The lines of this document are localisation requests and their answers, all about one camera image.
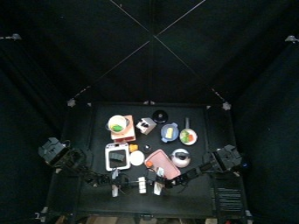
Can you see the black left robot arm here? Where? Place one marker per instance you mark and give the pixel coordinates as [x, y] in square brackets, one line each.
[58, 153]

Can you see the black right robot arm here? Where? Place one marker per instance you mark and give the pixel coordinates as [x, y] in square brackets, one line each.
[225, 157]

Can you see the small orange toy carrot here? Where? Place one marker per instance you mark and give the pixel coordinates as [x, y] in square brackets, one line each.
[150, 164]

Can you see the pink cutting board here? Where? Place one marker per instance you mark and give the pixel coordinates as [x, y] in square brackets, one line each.
[162, 159]

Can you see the white framed toy tray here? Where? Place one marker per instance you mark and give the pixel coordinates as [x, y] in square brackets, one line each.
[107, 159]

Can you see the dark grey toy piece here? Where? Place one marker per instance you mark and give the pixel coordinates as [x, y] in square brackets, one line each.
[117, 156]

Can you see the silver toy kettle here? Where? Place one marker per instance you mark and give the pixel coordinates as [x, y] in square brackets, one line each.
[181, 159]

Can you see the white round plate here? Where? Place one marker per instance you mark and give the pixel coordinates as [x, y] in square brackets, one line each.
[137, 158]

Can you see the small black round knob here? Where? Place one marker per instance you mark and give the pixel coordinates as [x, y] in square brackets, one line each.
[147, 148]

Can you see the orange toy block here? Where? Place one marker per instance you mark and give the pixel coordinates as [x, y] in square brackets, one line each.
[134, 148]

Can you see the toy frying pan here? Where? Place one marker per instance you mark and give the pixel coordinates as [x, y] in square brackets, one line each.
[189, 142]

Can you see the blue toy pot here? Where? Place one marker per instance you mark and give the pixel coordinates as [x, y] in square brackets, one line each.
[175, 134]

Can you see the yellow toy corn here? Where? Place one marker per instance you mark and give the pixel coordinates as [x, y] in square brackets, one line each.
[170, 133]

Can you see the pink toy stove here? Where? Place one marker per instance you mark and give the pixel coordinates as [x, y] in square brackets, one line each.
[129, 135]

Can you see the green toy vegetable slice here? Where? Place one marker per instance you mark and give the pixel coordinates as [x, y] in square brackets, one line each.
[185, 135]

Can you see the orange toy vegetable slice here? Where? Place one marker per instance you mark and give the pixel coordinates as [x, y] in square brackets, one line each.
[191, 137]

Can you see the white text label sticker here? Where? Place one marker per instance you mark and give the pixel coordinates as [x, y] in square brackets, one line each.
[229, 199]

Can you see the white toy pot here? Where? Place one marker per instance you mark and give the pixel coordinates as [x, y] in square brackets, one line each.
[118, 121]

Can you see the black round lid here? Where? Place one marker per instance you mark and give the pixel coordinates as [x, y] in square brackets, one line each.
[159, 117]

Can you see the metal table clamp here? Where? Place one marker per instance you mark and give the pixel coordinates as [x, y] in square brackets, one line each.
[41, 215]

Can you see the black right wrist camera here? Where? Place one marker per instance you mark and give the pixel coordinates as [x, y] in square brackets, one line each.
[151, 177]

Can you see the metal frame bracket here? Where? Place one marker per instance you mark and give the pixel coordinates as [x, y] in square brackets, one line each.
[292, 38]
[149, 102]
[15, 37]
[226, 106]
[71, 102]

